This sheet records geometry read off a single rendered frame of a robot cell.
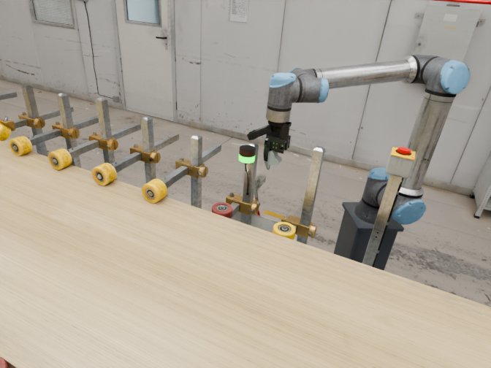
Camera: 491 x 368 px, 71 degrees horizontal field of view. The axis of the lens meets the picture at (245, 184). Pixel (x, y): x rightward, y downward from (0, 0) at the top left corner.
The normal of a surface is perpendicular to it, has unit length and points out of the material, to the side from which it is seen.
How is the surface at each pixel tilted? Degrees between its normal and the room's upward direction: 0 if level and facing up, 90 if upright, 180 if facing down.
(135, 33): 90
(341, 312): 0
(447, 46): 90
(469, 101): 90
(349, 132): 90
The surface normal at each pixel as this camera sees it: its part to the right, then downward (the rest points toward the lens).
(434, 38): -0.43, 0.41
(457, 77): 0.24, 0.37
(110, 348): 0.07, -0.87
